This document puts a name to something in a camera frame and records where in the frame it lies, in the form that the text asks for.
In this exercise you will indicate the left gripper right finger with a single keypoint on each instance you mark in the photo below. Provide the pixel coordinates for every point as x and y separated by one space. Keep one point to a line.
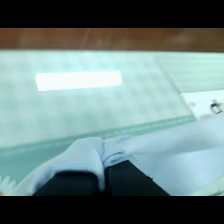
132 181

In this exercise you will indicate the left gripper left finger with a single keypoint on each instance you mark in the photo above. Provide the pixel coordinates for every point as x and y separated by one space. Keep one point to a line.
71 185

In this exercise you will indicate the light blue shirt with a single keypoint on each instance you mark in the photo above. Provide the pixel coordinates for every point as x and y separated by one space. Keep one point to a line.
173 156

